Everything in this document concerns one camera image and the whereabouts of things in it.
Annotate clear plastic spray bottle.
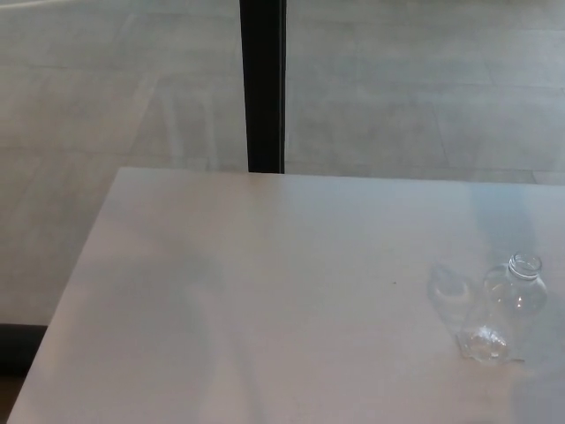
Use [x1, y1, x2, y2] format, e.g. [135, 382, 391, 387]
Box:
[458, 251, 549, 366]

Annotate black vertical window post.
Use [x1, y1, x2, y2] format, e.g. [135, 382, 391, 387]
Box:
[238, 0, 288, 174]

